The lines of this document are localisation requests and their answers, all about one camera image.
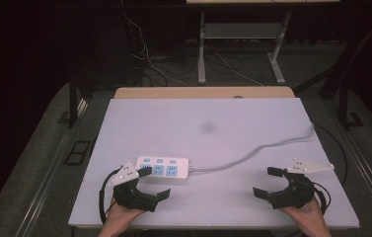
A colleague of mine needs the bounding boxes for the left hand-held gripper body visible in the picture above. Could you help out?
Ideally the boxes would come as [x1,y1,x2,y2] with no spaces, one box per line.
[108,160,160,213]

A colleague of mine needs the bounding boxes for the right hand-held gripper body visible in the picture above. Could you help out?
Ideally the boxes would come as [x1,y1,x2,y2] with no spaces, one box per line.
[266,158,335,210]

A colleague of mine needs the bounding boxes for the white power strip blue sockets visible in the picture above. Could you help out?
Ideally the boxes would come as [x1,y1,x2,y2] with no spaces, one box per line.
[135,155,190,185]

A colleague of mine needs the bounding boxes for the person's left hand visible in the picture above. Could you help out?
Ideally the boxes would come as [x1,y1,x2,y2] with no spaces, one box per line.
[106,197,146,229]

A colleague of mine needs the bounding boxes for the person's right hand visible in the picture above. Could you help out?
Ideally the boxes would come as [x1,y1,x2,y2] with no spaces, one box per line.
[279,197,327,226]

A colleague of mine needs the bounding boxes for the white table cover board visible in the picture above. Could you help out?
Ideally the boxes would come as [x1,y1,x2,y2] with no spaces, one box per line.
[67,97,361,230]

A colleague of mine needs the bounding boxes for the wooden table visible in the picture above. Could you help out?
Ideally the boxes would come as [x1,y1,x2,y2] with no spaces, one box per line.
[113,85,296,100]

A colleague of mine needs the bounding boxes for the black metal stand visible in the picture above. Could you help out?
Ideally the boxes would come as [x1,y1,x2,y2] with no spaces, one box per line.
[67,62,91,130]
[291,11,372,130]

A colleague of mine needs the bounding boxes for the grey metal stand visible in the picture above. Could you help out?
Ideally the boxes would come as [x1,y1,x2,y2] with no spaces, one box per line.
[196,10,292,86]

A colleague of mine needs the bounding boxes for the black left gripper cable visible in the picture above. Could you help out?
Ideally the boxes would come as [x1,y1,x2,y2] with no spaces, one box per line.
[98,167,122,225]

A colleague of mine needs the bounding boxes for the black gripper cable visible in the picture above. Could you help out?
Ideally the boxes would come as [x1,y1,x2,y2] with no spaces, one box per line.
[98,167,122,225]
[311,122,349,215]

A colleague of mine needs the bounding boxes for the grey power strip cable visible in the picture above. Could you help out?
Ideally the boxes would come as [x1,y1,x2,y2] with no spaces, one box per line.
[187,122,316,175]

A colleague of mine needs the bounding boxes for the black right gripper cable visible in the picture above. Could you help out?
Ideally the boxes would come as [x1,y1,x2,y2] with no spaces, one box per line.
[311,122,349,215]

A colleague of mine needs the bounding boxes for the black floor frame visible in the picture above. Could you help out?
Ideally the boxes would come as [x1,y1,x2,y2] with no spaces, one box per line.
[63,140,92,167]

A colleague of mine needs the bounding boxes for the metal floor rail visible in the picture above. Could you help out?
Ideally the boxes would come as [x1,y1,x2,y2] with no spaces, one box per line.
[15,98,90,237]
[335,126,372,228]

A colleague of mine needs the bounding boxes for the black floor cable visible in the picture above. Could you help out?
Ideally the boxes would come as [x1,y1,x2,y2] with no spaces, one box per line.
[133,53,201,88]

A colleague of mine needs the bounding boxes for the white floor cable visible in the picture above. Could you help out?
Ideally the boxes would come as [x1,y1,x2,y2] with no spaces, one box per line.
[213,51,264,88]
[119,12,188,88]

